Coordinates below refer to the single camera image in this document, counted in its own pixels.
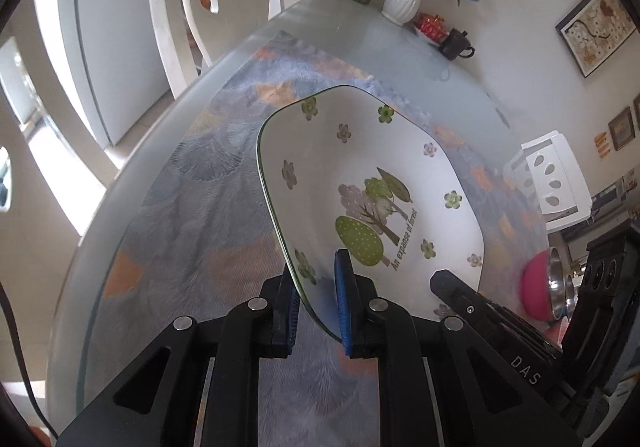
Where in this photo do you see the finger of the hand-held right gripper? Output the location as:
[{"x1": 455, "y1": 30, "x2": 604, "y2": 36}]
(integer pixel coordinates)
[{"x1": 430, "y1": 269, "x2": 565, "y2": 394}]

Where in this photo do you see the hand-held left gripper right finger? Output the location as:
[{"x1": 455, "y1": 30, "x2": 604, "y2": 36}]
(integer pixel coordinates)
[{"x1": 334, "y1": 249, "x2": 583, "y2": 447}]

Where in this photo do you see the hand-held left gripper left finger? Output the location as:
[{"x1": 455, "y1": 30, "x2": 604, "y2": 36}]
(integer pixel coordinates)
[{"x1": 57, "y1": 273, "x2": 303, "y2": 447}]

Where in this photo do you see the pink steel bowl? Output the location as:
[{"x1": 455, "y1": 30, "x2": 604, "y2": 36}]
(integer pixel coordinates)
[{"x1": 519, "y1": 248, "x2": 568, "y2": 324}]

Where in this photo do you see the white tree print plate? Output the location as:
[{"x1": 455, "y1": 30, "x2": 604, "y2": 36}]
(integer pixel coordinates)
[{"x1": 256, "y1": 85, "x2": 488, "y2": 343}]

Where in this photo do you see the patterned grey table mat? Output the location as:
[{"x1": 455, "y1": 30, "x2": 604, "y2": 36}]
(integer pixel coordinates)
[{"x1": 100, "y1": 31, "x2": 551, "y2": 447}]

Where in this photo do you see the white dining chair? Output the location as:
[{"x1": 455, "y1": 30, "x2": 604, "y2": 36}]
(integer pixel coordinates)
[
  {"x1": 147, "y1": 0, "x2": 291, "y2": 100},
  {"x1": 502, "y1": 131, "x2": 593, "y2": 234}
]

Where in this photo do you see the dark teapot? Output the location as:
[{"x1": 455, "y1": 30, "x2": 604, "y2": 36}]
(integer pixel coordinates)
[{"x1": 438, "y1": 28, "x2": 476, "y2": 62}]

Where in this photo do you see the red wrapped ornament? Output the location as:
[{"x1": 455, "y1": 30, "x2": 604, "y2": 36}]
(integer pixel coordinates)
[{"x1": 417, "y1": 13, "x2": 447, "y2": 40}]

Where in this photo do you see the large framed flower picture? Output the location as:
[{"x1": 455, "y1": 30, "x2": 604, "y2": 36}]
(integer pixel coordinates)
[{"x1": 555, "y1": 0, "x2": 640, "y2": 78}]

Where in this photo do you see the black cable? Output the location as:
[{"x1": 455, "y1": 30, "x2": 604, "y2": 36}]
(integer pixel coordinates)
[{"x1": 0, "y1": 282, "x2": 56, "y2": 438}]

